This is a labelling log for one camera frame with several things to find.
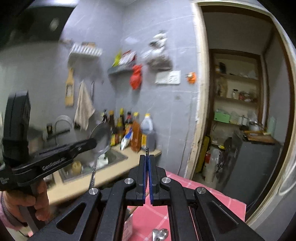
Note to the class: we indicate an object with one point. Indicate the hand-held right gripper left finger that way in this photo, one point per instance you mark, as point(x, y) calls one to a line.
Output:
point(145, 180)

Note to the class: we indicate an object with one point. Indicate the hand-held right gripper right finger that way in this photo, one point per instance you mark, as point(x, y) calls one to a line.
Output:
point(151, 183)

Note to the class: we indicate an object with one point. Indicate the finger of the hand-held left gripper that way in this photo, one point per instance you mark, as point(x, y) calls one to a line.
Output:
point(83, 146)

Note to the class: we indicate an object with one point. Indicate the steel ladle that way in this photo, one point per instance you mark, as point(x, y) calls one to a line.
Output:
point(101, 139)

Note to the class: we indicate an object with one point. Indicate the person's left forearm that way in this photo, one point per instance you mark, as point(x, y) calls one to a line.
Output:
point(9, 219)

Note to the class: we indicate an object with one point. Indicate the person's left hand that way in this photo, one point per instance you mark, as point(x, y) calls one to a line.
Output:
point(42, 201)

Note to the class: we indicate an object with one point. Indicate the beige kitchen counter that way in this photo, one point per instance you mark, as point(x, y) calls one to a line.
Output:
point(138, 160)

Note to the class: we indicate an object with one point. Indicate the yellow scrub sponge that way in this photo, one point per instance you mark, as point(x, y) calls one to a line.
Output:
point(76, 168)

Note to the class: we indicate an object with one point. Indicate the white holder in sink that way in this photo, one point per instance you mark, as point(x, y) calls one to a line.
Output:
point(103, 162)

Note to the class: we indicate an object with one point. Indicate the yellow label sauce bottle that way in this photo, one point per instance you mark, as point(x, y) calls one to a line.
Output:
point(113, 132)

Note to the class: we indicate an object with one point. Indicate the steel faucet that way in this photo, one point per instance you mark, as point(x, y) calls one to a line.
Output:
point(60, 120)

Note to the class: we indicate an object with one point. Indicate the steel sink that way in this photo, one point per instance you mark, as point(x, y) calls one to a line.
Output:
point(115, 160)

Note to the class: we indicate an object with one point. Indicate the beige hanging towel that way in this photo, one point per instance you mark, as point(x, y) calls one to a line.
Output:
point(84, 109)

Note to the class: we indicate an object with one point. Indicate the dark sauce bottle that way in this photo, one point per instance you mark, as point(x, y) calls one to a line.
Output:
point(120, 125)

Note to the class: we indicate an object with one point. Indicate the blue white packet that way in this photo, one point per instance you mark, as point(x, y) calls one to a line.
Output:
point(126, 141)

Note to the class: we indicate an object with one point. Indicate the orange brown packet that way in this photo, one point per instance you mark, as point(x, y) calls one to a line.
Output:
point(136, 136)

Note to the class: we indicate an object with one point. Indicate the red label sauce bottle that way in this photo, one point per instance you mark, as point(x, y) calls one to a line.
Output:
point(128, 120)

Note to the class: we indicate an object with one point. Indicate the hanging metal tool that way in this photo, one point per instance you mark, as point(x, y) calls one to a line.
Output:
point(92, 90)

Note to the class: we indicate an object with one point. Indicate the wooden grater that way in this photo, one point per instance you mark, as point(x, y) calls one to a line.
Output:
point(69, 90)

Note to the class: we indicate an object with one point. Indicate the yellow cap bottle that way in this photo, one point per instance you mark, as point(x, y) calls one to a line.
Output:
point(136, 116)

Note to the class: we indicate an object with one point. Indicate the white canister red label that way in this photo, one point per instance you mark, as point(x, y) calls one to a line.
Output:
point(212, 166)

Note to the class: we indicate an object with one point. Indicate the pink checked tablecloth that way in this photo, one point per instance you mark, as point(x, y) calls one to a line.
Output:
point(222, 206)

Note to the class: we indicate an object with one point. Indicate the red plastic bag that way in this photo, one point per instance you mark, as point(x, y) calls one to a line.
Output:
point(136, 78)

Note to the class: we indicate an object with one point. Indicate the yellow green packet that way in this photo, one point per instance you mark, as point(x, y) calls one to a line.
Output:
point(117, 59)

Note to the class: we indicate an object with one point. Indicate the green box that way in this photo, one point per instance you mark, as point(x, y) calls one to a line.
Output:
point(221, 117)

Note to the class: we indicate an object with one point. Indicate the red white packet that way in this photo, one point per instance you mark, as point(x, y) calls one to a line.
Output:
point(128, 57)

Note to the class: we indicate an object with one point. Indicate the grey cabinet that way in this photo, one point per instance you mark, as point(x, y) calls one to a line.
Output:
point(252, 169)

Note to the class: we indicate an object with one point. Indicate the clear bag of dried goods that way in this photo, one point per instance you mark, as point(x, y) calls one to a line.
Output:
point(159, 58)

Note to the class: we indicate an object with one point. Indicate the metal pot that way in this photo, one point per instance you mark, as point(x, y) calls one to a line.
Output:
point(254, 126)

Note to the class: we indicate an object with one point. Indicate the wooden cutting board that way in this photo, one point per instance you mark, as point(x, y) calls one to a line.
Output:
point(261, 137)

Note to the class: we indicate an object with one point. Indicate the wooden shelf unit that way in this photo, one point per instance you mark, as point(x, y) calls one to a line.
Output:
point(240, 99)

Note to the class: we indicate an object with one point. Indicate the black range hood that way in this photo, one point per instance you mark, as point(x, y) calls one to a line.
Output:
point(30, 20)

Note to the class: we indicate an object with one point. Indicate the grey wall shelf rack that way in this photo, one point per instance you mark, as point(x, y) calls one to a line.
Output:
point(120, 69)

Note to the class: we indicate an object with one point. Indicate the white wall basket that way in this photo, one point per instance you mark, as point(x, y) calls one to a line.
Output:
point(85, 52)

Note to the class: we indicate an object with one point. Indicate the wooden door frame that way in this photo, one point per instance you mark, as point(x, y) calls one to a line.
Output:
point(198, 92)

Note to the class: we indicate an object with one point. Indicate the grey wall switch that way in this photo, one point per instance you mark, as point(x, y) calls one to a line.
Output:
point(162, 78)

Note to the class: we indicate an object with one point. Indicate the white wall socket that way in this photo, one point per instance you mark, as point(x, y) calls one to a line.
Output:
point(175, 77)

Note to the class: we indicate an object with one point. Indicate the orange wall hook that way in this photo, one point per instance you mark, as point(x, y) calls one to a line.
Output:
point(191, 77)

